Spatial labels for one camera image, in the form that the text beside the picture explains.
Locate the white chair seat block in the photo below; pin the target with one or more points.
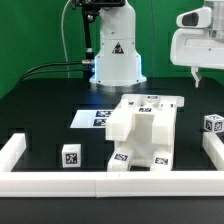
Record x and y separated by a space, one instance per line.
139 139

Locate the white tagged cube nut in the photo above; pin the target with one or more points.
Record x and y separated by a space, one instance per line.
71 155

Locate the white U-shaped boundary frame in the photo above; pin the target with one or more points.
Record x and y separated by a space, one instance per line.
100 184

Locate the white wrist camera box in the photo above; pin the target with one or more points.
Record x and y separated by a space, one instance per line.
198 18

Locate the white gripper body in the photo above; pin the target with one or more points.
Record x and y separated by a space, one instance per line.
194 48

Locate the white long chair bar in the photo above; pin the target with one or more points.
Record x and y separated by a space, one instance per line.
163 127

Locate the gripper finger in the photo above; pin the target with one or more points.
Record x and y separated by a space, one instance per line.
196 75

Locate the white marker sheet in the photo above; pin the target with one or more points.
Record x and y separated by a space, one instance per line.
90 118

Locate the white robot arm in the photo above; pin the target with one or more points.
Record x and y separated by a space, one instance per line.
117 66

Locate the white tagged cube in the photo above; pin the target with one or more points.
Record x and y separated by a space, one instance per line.
214 123

